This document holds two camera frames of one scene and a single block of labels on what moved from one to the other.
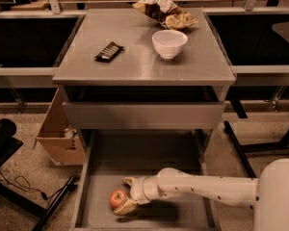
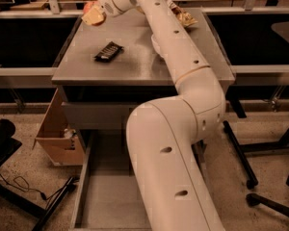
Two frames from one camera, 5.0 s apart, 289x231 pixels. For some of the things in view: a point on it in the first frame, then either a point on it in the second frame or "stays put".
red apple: x=117 y=197 -> x=88 y=6
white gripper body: x=137 y=190 -> x=107 y=4
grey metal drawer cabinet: x=123 y=70 stays put
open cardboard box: x=58 y=137 stays put
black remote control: x=109 y=52 stays put
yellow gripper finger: x=125 y=208 -> x=93 y=16
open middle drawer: x=113 y=155 stays put
